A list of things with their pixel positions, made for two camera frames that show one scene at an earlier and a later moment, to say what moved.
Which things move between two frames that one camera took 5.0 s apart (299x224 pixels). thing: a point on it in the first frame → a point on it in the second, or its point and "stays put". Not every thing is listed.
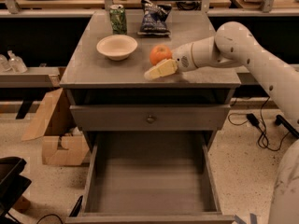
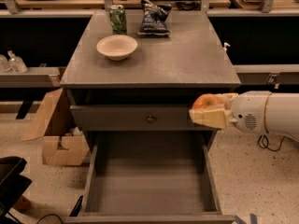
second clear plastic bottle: (5, 66) stays put
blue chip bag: (153, 22) stays put
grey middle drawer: (151, 118) stays put
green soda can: (118, 19) stays put
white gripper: (183, 58) → (249, 111)
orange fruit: (160, 52) → (205, 100)
